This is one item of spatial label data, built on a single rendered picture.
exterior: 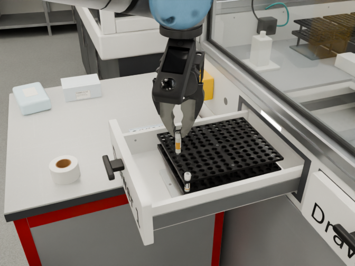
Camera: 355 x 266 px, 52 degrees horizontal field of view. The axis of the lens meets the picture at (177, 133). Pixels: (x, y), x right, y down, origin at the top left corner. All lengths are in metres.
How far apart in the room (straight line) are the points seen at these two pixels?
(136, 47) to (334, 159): 1.01
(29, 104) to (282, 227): 0.84
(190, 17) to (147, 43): 1.12
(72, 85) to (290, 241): 0.84
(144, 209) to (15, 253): 1.30
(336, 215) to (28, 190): 0.68
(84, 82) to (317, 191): 0.87
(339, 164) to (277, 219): 0.28
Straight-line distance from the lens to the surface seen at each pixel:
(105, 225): 1.01
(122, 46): 1.49
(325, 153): 0.72
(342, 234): 0.65
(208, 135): 0.83
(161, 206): 0.66
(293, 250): 0.91
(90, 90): 1.30
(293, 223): 0.87
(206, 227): 1.15
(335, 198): 0.69
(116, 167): 0.73
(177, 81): 0.56
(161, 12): 0.38
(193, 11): 0.40
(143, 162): 0.85
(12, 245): 1.91
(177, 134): 0.69
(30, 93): 1.30
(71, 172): 0.93
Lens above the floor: 1.36
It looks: 34 degrees down
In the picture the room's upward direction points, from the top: straight up
